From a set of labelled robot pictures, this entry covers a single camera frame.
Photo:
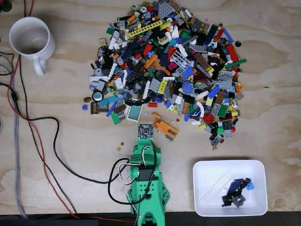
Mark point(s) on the long red Lego brick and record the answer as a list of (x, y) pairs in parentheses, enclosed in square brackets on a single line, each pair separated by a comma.
[(232, 53)]

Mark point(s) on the grey Lego wedge plate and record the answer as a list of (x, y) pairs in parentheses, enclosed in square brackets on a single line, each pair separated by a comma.
[(227, 80)]

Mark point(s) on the black camera circuit board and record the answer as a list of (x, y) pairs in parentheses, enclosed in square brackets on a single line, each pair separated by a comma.
[(145, 131)]

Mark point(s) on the tan Lego plate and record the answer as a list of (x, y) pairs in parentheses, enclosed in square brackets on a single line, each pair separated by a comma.
[(176, 124)]

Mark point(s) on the long dark brown plate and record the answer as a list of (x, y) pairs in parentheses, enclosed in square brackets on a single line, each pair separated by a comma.
[(201, 60)]

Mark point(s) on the brown Lego plate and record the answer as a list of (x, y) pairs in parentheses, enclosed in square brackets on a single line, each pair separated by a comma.
[(220, 97)]

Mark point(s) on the green square Lego plate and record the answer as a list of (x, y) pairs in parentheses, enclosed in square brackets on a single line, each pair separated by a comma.
[(223, 111)]

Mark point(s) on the yellow Lego technic brick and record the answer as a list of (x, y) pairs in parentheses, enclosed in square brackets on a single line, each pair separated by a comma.
[(162, 86)]

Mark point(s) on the yellow Lego technic beam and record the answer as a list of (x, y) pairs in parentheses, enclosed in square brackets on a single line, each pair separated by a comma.
[(145, 28)]

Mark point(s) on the tan Lego grille tile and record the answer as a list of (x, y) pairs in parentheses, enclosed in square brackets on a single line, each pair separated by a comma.
[(102, 42)]

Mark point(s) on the blue Lego wedge plate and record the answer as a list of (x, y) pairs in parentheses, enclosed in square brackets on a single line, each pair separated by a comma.
[(188, 73)]

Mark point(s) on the white ceramic mug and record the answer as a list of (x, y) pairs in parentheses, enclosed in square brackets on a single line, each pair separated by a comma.
[(29, 37)]

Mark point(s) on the small green Lego plate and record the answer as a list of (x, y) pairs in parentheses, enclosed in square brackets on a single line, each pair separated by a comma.
[(220, 131)]

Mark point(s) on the orange Lego assembly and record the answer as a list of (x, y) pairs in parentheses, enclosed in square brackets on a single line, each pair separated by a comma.
[(163, 126)]

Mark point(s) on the blue quarter-round Lego plate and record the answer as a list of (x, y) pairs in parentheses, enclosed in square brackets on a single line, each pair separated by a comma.
[(187, 87)]

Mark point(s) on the narrow blue Lego plate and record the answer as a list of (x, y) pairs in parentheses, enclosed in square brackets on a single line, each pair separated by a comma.
[(111, 112)]

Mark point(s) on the dark blue black Lego assembly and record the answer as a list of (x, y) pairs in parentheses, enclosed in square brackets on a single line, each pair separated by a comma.
[(234, 188)]

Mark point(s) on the small blue round brick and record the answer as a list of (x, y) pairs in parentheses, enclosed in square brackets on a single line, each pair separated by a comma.
[(84, 107)]

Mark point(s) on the grey Lego technic piece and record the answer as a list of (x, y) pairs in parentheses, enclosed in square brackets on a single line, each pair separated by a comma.
[(238, 202)]

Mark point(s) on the small bright blue Lego piece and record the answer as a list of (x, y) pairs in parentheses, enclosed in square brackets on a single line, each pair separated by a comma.
[(250, 186)]

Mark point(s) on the grey printed Lego tile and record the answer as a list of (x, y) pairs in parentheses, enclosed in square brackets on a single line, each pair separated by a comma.
[(216, 108)]

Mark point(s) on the white Lego arch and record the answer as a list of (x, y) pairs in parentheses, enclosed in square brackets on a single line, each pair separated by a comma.
[(201, 107)]

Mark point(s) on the light grey Lego lattice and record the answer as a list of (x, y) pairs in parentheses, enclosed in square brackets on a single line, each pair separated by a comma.
[(179, 58)]

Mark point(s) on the black round Lego piece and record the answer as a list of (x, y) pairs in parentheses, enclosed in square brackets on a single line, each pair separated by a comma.
[(238, 43)]

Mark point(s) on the long white Lego plate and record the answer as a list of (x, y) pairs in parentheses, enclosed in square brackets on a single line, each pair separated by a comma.
[(98, 78)]

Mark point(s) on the orange-brown Lego plate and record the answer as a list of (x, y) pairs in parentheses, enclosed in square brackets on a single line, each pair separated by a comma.
[(185, 108)]

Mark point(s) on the blue printed Lego slope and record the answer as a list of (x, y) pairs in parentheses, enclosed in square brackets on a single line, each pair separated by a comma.
[(195, 113)]

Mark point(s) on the red round Lego plate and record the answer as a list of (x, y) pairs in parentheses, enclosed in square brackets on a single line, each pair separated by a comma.
[(233, 129)]

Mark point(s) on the dark grey stud brick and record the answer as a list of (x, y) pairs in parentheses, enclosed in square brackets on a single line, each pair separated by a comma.
[(216, 140)]

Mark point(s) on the small orange Lego brick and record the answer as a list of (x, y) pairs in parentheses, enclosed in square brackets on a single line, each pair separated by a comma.
[(239, 88)]

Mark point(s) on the bright green Lego plate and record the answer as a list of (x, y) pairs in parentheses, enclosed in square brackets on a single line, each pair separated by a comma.
[(116, 118)]

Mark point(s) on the red Lego tile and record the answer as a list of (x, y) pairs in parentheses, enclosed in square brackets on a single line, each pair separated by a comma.
[(152, 105)]

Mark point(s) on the pale yellow Lego tile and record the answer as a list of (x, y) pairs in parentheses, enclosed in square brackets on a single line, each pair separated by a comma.
[(209, 101)]

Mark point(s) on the long green Lego plate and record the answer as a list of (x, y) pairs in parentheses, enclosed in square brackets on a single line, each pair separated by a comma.
[(236, 63)]

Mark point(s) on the white plastic bin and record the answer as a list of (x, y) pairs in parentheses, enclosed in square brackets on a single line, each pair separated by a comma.
[(211, 212)]

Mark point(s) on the white Lego window panel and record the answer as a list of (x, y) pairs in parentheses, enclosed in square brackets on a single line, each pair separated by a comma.
[(135, 111)]

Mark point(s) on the small brown Lego piece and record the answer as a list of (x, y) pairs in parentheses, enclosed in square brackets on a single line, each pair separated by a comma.
[(87, 99)]

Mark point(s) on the teal Lego plate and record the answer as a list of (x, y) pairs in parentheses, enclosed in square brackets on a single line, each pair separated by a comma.
[(107, 100)]

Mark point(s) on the small tan Lego piece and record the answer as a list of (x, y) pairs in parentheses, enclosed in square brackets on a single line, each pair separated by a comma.
[(214, 148)]

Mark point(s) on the dark grey wedge plate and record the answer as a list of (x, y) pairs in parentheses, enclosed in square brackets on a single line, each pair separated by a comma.
[(165, 8)]

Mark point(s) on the magenta Lego piece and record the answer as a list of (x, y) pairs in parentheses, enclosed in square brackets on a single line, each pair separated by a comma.
[(173, 65)]

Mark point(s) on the red Lego gear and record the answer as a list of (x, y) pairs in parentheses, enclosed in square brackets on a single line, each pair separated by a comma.
[(208, 118)]

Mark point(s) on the clear Lego ladder piece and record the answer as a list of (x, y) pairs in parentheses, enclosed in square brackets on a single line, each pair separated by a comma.
[(216, 188)]

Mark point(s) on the dark red Lego brick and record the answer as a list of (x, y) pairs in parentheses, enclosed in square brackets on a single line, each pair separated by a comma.
[(228, 115)]

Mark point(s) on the Lego wheel with tyre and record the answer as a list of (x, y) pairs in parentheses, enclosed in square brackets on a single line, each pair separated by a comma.
[(97, 96)]

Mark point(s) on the dark grey square plate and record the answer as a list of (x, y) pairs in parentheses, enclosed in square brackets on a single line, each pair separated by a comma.
[(227, 124)]

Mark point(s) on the dark brown Lego crate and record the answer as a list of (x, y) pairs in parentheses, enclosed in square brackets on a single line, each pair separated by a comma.
[(98, 108)]

